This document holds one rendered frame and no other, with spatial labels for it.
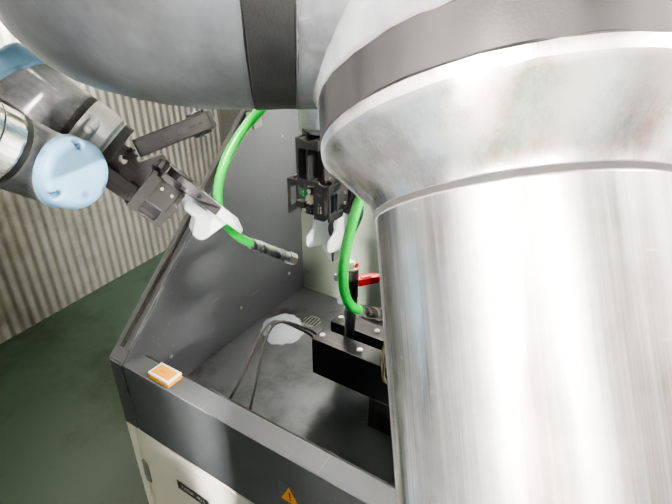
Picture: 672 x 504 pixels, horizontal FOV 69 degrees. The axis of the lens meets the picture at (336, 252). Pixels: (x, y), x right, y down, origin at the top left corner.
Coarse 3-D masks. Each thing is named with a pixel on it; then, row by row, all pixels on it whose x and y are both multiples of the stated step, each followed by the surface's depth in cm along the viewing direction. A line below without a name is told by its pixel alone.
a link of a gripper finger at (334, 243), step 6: (342, 216) 72; (336, 222) 71; (342, 222) 73; (336, 228) 72; (342, 228) 73; (336, 234) 72; (342, 234) 74; (330, 240) 71; (336, 240) 73; (330, 246) 72; (336, 246) 73; (330, 252) 72; (336, 252) 76; (336, 258) 77
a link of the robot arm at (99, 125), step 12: (96, 108) 63; (108, 108) 65; (84, 120) 61; (96, 120) 62; (108, 120) 63; (120, 120) 65; (72, 132) 61; (84, 132) 62; (96, 132) 62; (108, 132) 63; (96, 144) 63; (108, 144) 64
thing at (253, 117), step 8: (256, 112) 70; (264, 112) 71; (248, 120) 70; (256, 120) 70; (240, 128) 70; (248, 128) 70; (232, 136) 70; (240, 136) 70; (232, 144) 70; (224, 152) 70; (232, 152) 70; (224, 160) 70; (224, 168) 70; (216, 176) 71; (224, 176) 71; (216, 184) 71; (216, 192) 71; (216, 200) 72; (232, 232) 75; (240, 240) 77; (248, 240) 77
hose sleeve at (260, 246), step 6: (258, 240) 79; (252, 246) 78; (258, 246) 79; (264, 246) 79; (270, 246) 81; (264, 252) 80; (270, 252) 81; (276, 252) 81; (282, 252) 82; (288, 252) 83; (276, 258) 82; (282, 258) 83; (288, 258) 83
